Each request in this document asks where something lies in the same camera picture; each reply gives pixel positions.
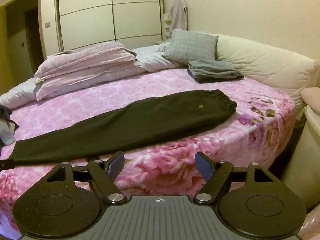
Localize grey striped garment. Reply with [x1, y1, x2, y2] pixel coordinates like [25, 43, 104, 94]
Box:
[0, 105, 19, 146]

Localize white bedside bin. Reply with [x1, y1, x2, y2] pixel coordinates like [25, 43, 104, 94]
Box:
[282, 106, 319, 209]

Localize grey square cushion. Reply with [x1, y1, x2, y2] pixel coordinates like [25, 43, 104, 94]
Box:
[163, 29, 219, 64]

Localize folded pink duvet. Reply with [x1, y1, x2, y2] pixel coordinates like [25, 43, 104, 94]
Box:
[34, 41, 140, 101]

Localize folded grey clothes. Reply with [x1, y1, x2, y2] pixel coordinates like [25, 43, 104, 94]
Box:
[187, 60, 244, 83]

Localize wooden bedroom door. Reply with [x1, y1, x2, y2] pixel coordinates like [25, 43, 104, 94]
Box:
[1, 0, 47, 94]

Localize pale pink hanging garment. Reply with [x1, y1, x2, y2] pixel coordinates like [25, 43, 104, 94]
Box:
[169, 0, 188, 31]

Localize cream padded headboard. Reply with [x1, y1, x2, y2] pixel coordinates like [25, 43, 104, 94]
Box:
[214, 34, 319, 111]

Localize grey striped quilt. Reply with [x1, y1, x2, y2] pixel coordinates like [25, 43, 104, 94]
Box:
[1, 41, 180, 109]

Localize white sliding wardrobe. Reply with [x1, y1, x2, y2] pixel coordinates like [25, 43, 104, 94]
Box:
[56, 0, 163, 50]

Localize black trousers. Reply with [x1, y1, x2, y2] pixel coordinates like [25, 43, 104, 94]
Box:
[9, 89, 237, 165]

